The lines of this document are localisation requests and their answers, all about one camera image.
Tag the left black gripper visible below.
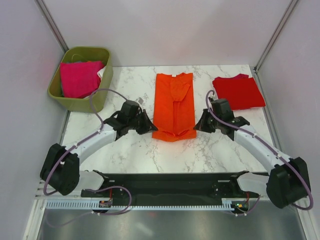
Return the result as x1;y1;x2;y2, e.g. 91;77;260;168
128;109;158;135

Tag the magenta pink t shirt in bin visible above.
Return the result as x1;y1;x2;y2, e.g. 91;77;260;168
59;61;105;99

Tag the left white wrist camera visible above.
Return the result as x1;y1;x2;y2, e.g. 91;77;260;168
135;97;144;105

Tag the crimson folded t shirt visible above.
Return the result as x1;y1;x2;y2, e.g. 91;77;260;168
232;73;250;80

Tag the white slotted cable duct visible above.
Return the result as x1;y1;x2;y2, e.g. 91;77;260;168
44;198;249;212

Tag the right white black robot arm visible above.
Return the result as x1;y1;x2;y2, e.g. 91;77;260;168
194;96;314;211

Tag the left aluminium frame post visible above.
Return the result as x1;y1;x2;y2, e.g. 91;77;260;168
34;0;69;52

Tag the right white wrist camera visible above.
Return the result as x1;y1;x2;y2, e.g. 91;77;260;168
208;97;215;103

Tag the orange t shirt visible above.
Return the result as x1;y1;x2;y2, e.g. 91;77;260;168
152;72;197;142

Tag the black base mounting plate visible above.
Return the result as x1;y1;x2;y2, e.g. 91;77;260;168
81;172;258;205

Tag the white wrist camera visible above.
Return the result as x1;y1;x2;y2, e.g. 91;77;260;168
135;97;144;105
208;97;215;103

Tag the right aluminium frame post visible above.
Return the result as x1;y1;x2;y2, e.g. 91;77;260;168
252;0;300;74

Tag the white garment in bin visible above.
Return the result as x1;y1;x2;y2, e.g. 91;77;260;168
84;68;105;99

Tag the aluminium frame post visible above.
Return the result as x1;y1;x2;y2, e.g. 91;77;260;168
252;0;300;74
34;0;69;52

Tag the red folded t shirt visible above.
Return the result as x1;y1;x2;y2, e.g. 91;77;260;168
212;77;266;111

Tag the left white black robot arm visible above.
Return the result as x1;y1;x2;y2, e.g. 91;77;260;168
40;100;158;197

